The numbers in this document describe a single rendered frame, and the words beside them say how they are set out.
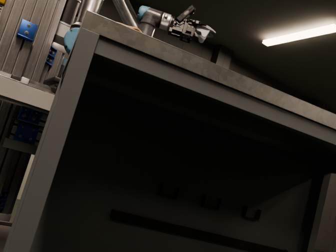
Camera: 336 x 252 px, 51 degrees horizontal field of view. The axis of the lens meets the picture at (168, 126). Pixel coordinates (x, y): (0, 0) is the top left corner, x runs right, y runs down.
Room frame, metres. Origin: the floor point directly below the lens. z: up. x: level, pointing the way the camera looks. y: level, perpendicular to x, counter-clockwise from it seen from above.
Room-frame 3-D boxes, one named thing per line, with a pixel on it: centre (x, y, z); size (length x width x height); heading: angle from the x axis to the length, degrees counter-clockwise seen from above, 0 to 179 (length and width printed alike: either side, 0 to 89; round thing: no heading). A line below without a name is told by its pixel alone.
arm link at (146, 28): (1.56, 0.22, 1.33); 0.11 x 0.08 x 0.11; 5
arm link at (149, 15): (1.54, 0.22, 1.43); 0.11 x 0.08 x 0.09; 95
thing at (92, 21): (1.20, -0.29, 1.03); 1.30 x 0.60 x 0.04; 109
